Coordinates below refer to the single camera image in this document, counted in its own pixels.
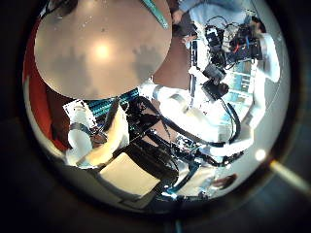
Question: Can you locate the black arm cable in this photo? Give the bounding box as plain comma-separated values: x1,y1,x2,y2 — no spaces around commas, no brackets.
221,98,243,145

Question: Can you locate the person in light blue shirt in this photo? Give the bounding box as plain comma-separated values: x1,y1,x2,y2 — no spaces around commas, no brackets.
171,0,251,32

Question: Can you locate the dark-haired person in white shirt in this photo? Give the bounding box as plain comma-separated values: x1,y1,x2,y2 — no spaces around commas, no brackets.
251,16,282,83

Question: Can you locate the person with brown hair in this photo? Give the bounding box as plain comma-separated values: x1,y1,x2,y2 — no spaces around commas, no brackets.
212,173,239,192

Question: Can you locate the teal ribbed panel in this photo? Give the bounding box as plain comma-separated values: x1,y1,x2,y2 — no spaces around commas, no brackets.
86,88,141,119

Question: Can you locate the red orange sofa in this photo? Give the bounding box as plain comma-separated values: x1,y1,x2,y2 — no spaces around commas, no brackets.
22,18,70,153

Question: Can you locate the teal strip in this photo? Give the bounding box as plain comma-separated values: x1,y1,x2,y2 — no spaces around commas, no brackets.
141,0,170,30

